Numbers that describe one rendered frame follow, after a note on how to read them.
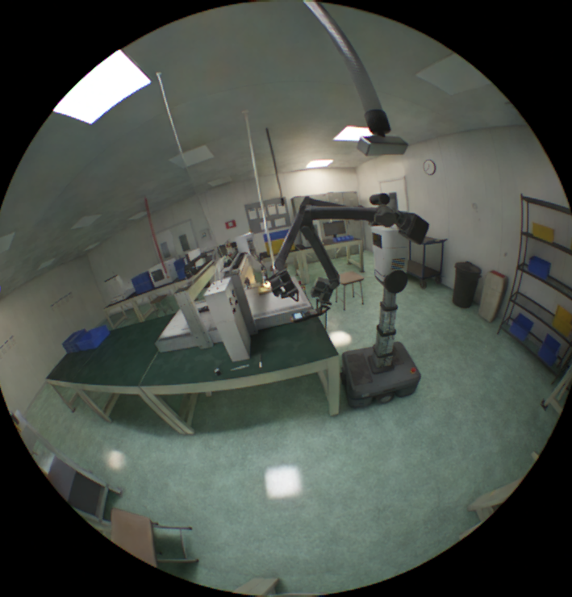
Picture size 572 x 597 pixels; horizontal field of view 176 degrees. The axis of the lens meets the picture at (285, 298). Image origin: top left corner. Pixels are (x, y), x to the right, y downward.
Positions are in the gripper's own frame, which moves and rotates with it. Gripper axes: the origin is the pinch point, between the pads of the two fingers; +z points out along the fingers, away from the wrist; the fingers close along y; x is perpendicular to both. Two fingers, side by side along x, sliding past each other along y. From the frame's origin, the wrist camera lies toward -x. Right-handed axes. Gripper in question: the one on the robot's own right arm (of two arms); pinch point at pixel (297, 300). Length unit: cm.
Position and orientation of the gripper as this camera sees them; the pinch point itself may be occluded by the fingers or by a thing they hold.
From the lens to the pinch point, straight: 113.8
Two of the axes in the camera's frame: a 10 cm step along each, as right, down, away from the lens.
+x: 8.9, -4.6, -0.6
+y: 1.5, 4.0, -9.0
